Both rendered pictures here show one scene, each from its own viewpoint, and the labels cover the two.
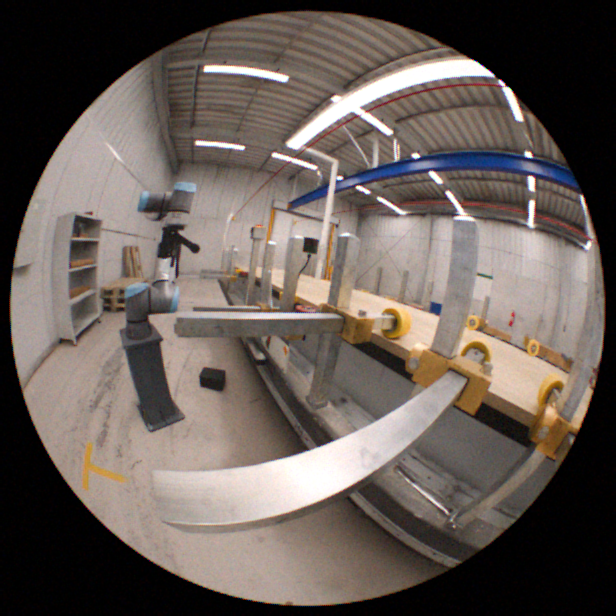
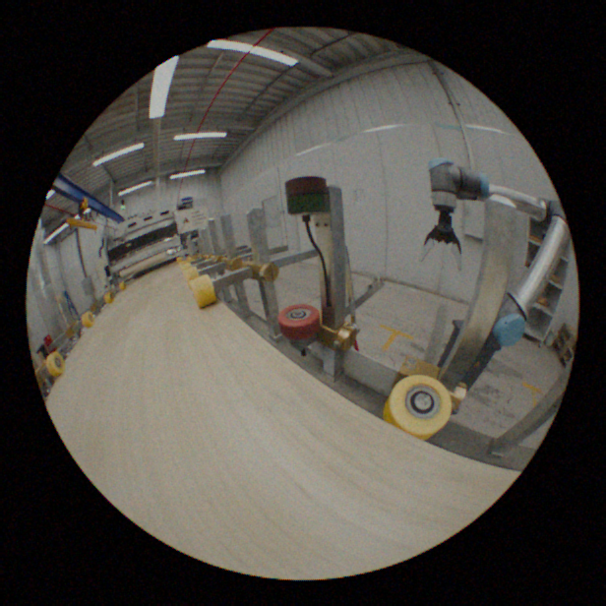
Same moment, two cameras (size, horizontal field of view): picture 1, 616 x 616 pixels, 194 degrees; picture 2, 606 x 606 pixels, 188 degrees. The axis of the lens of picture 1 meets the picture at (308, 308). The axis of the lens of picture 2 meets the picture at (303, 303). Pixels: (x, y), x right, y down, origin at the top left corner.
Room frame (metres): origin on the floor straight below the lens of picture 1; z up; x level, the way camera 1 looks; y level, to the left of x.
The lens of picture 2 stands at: (0.90, -0.03, 1.07)
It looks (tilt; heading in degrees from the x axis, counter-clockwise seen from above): 27 degrees down; 171
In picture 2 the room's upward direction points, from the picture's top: 6 degrees counter-clockwise
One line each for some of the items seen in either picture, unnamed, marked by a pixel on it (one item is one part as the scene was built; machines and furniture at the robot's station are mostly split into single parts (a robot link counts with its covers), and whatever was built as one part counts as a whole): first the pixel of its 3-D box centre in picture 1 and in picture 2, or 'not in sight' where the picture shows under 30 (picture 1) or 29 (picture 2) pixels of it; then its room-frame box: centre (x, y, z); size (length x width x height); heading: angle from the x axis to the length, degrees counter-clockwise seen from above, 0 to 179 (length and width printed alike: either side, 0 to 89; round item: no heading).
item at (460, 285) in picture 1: (430, 382); (235, 269); (0.21, -0.20, 0.92); 0.04 x 0.04 x 0.48; 32
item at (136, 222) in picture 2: not in sight; (157, 264); (-1.54, -1.92, 0.95); 1.65 x 0.70 x 1.90; 122
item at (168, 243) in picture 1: (171, 243); (444, 225); (0.56, 0.51, 1.08); 0.09 x 0.08 x 0.12; 121
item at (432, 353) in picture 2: (243, 311); (432, 351); (0.76, 0.26, 0.82); 0.44 x 0.03 x 0.04; 122
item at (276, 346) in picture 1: (272, 344); (348, 361); (0.64, 0.11, 0.75); 0.26 x 0.01 x 0.10; 32
